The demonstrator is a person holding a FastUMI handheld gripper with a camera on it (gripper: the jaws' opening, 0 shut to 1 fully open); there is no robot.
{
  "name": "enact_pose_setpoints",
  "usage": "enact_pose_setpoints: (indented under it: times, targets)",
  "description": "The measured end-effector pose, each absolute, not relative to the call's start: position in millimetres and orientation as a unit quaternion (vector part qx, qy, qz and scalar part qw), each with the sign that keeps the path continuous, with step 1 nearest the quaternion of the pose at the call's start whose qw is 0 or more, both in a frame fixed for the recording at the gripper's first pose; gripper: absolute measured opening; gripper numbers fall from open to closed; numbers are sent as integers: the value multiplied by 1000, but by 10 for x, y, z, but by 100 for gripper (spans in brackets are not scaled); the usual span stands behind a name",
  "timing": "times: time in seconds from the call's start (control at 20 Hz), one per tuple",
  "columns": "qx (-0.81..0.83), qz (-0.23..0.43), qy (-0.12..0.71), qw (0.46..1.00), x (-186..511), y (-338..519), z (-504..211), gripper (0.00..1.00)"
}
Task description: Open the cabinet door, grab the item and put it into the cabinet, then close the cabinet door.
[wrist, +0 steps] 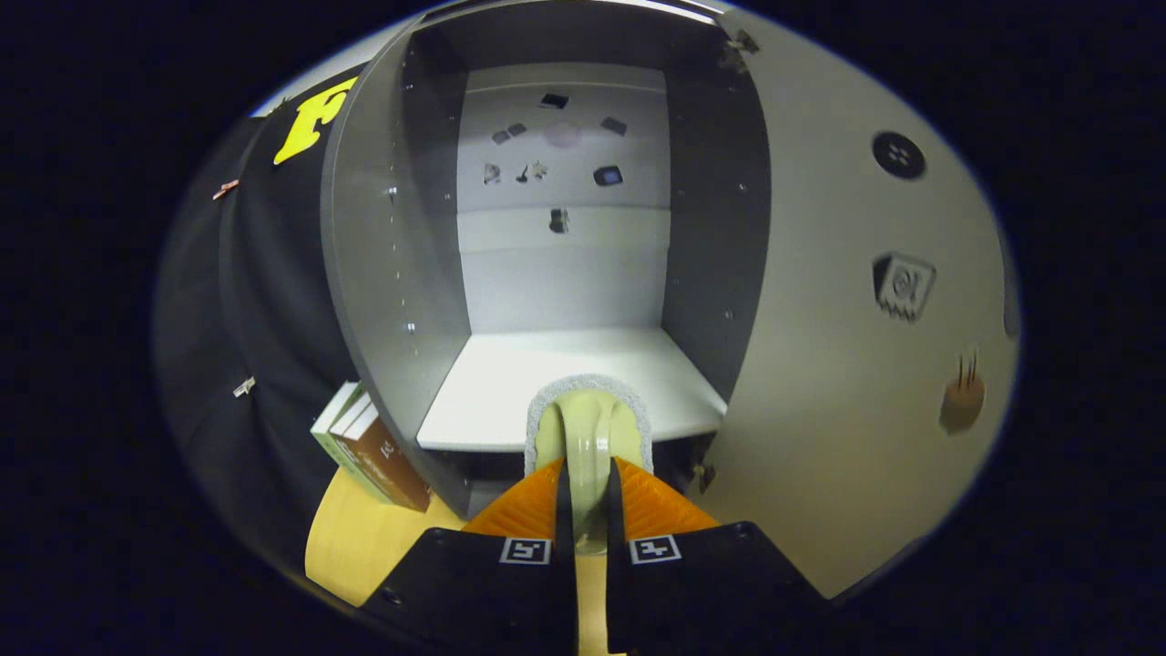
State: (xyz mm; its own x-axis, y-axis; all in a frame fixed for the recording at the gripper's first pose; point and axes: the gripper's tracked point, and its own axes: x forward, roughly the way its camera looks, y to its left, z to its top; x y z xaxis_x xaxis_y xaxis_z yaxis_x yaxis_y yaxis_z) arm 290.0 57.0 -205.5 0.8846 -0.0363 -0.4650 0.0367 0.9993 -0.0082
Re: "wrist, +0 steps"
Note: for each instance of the brown book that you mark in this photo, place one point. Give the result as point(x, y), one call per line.
point(383, 465)

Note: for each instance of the white cabinet shelf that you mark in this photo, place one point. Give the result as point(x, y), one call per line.
point(492, 383)

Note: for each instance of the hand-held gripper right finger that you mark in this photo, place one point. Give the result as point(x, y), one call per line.
point(619, 592)

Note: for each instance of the red clip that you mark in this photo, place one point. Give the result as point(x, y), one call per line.
point(225, 189)

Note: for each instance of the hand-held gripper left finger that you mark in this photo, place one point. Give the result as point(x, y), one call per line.
point(565, 583)

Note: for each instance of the black backdrop cloth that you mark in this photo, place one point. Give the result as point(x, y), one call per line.
point(264, 319)

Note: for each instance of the silver clip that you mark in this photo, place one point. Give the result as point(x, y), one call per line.
point(244, 387)

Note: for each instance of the green book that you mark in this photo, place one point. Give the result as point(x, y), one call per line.
point(330, 428)

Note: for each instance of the dark grey cabinet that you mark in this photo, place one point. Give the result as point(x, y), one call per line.
point(373, 273)

